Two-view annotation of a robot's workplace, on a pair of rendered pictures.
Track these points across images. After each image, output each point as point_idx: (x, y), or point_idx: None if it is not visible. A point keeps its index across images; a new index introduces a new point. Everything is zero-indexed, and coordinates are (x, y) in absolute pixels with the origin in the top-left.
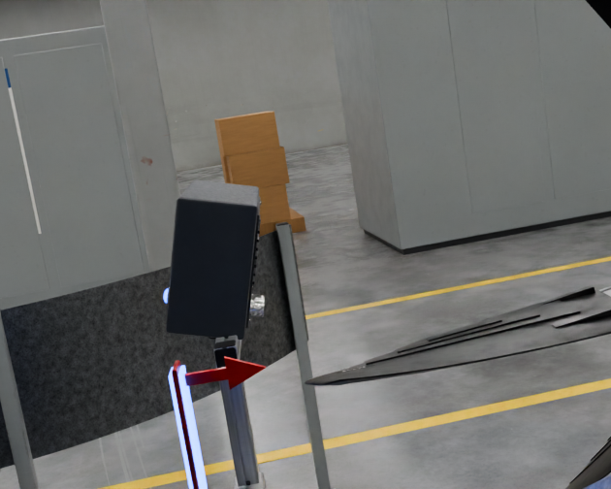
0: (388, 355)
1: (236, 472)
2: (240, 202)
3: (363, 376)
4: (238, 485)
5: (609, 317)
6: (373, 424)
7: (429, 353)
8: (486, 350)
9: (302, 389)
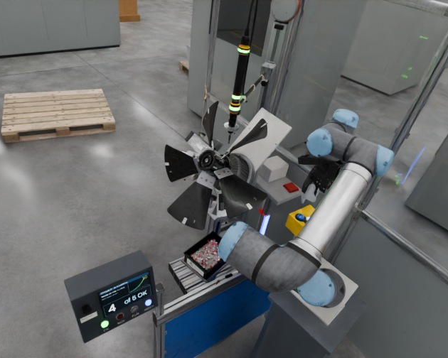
0: (245, 198)
1: (163, 311)
2: (139, 253)
3: (264, 192)
4: (163, 313)
5: (235, 176)
6: None
7: (248, 192)
8: (249, 185)
9: None
